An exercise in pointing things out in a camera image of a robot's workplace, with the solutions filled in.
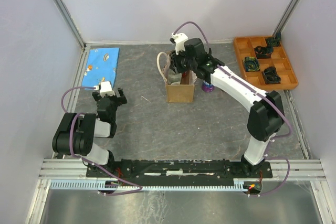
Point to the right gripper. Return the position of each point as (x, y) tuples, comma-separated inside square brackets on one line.
[(175, 61)]

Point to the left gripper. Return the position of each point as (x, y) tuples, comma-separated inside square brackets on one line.
[(121, 100)]

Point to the clear green glass bottle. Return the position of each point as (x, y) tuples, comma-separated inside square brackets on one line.
[(173, 78)]

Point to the purple Fanta can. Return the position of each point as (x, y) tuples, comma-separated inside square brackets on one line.
[(207, 87)]

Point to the brown canvas tote bag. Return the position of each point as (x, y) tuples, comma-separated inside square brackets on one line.
[(182, 93)]

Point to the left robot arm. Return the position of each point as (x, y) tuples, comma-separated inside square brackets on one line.
[(75, 134)]

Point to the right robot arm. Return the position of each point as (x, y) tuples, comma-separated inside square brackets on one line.
[(265, 108)]

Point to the blue patterned cloth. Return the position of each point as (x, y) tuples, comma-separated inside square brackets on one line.
[(101, 66)]

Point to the blue yellow rolled tie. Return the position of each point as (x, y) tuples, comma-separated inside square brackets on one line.
[(251, 64)]

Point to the orange compartment tray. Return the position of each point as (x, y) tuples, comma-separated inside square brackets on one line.
[(244, 47)]

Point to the black rolled belt lower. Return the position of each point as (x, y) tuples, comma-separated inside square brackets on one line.
[(271, 76)]

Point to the green rolled tie corner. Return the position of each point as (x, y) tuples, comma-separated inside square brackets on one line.
[(274, 41)]

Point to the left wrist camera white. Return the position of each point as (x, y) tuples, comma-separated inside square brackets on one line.
[(105, 89)]

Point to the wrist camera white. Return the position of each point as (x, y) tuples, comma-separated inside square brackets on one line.
[(105, 89), (179, 39)]

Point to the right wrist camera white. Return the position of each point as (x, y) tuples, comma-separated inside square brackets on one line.
[(179, 39)]

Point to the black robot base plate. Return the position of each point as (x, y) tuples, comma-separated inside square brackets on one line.
[(187, 172)]

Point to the aluminium frame rail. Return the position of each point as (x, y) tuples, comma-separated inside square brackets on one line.
[(300, 169)]

